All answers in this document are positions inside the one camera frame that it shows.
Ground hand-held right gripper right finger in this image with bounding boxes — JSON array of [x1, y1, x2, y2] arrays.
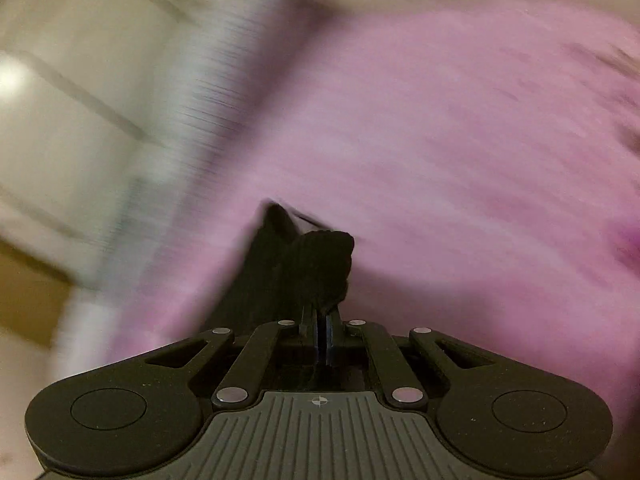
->
[[325, 309, 496, 409]]

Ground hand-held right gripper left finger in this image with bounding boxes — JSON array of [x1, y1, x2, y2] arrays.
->
[[145, 308, 319, 409]]

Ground black pants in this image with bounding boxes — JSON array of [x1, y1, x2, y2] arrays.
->
[[205, 199, 356, 347]]

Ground pink floral blanket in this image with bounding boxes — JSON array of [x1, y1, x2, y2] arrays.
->
[[107, 2, 640, 411]]

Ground pale lavender duvet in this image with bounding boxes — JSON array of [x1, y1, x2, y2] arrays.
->
[[55, 0, 351, 361]]

